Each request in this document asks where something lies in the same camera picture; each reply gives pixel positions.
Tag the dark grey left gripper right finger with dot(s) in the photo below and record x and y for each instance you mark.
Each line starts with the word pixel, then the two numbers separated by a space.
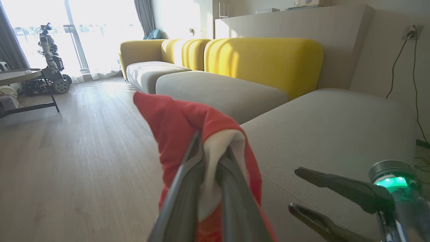
pixel 240 208

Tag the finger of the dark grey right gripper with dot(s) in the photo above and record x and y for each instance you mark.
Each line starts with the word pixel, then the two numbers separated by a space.
pixel 352 193
pixel 326 227

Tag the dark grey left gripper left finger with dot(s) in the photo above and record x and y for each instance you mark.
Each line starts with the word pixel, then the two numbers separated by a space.
pixel 183 201

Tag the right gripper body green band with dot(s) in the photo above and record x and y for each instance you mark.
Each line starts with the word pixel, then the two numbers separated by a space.
pixel 406 211

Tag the red garment with white stripes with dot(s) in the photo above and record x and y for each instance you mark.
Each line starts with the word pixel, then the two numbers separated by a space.
pixel 174 127

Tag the grey sofa seat module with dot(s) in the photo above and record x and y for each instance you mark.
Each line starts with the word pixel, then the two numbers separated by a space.
pixel 218 94

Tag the light grey sofa seat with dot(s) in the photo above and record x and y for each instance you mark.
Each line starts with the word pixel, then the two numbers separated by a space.
pixel 151 74

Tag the grey fabric sofa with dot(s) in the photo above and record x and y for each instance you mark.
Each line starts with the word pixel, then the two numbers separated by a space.
pixel 336 134

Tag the wide yellow sofa backrest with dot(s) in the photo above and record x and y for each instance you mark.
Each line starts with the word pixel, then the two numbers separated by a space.
pixel 268 64

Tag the narrow yellow sofa backrest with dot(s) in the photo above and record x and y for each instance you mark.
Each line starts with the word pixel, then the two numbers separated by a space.
pixel 184 53

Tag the black power plug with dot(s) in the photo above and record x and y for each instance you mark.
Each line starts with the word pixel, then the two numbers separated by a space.
pixel 410 34

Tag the teal cushion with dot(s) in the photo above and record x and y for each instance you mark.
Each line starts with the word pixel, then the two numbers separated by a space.
pixel 155 34

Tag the white router with antennas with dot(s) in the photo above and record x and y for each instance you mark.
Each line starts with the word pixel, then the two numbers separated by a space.
pixel 224 11

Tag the stack of books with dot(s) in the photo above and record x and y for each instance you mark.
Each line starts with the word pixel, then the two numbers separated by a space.
pixel 305 4

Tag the wheeled humanoid robot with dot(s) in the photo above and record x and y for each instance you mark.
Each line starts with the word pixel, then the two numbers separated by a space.
pixel 50 57

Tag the white flat box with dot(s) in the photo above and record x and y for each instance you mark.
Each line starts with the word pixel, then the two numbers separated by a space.
pixel 267 10

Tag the round table black legs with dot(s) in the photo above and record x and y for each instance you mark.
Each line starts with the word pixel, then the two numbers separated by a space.
pixel 16 75

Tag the dark grey window curtain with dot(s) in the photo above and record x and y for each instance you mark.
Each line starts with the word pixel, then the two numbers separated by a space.
pixel 10 47

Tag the grey wall socket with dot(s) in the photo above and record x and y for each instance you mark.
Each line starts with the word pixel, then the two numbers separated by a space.
pixel 418 32

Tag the grey window frame post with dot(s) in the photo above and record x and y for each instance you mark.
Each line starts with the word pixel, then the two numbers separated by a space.
pixel 77 40

